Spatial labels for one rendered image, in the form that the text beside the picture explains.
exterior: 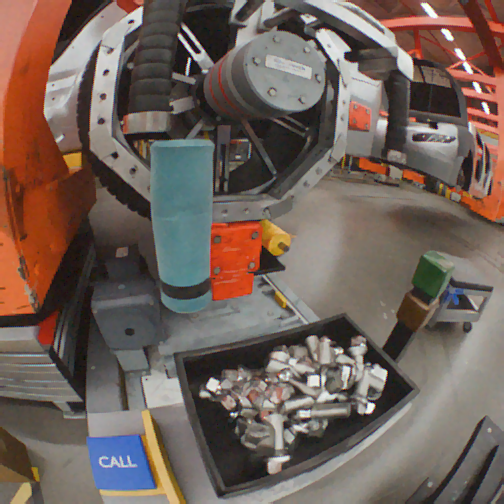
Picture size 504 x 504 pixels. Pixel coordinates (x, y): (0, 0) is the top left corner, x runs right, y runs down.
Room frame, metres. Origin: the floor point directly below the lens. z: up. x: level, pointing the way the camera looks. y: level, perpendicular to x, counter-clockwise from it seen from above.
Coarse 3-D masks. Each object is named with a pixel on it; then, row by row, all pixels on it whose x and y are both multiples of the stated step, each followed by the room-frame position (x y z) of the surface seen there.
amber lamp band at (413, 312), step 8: (408, 296) 0.19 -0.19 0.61; (408, 304) 0.19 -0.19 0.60; (416, 304) 0.18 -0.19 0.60; (424, 304) 0.17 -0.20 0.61; (432, 304) 0.17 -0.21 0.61; (400, 312) 0.19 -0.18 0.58; (408, 312) 0.18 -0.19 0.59; (416, 312) 0.17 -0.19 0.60; (424, 312) 0.17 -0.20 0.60; (432, 312) 0.17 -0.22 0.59; (400, 320) 0.19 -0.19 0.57; (408, 320) 0.18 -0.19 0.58; (416, 320) 0.17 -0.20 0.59; (424, 320) 0.16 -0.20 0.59; (416, 328) 0.16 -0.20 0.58
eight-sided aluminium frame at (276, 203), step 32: (192, 0) 0.44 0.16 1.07; (224, 0) 0.47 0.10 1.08; (128, 32) 0.35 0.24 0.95; (320, 32) 0.53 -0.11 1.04; (96, 96) 0.33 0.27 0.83; (96, 128) 0.33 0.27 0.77; (320, 128) 0.61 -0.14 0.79; (128, 160) 0.36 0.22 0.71; (320, 160) 0.54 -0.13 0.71; (288, 192) 0.50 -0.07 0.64
